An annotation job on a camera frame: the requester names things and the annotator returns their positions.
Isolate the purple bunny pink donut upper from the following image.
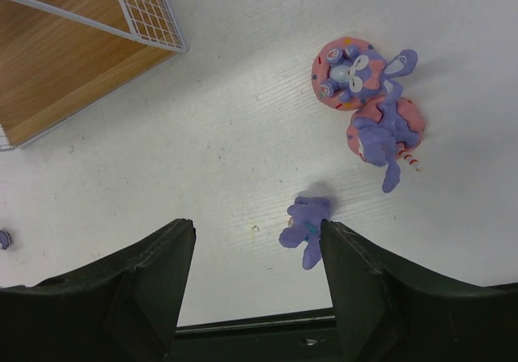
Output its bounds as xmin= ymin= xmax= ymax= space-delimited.
xmin=311 ymin=36 xmax=418 ymax=111

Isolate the small purple bunny toy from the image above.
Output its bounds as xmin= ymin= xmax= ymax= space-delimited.
xmin=278 ymin=196 xmax=332 ymax=270

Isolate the purple bunny pink donut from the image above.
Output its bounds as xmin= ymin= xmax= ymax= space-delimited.
xmin=346 ymin=96 xmax=426 ymax=194
xmin=311 ymin=36 xmax=418 ymax=111

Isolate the purple black cat toy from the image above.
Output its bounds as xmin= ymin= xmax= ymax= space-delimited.
xmin=0 ymin=230 xmax=12 ymax=250

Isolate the white wire wooden shelf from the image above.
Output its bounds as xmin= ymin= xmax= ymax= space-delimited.
xmin=1 ymin=0 xmax=187 ymax=151

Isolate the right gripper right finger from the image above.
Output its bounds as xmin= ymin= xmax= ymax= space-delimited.
xmin=320 ymin=221 xmax=517 ymax=361

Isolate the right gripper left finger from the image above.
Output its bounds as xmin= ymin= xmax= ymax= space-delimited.
xmin=1 ymin=219 xmax=196 ymax=361

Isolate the purple bunny pink donut lower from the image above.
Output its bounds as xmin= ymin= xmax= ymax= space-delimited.
xmin=346 ymin=96 xmax=426 ymax=194

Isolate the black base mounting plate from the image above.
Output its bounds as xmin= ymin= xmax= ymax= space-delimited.
xmin=163 ymin=308 xmax=343 ymax=362

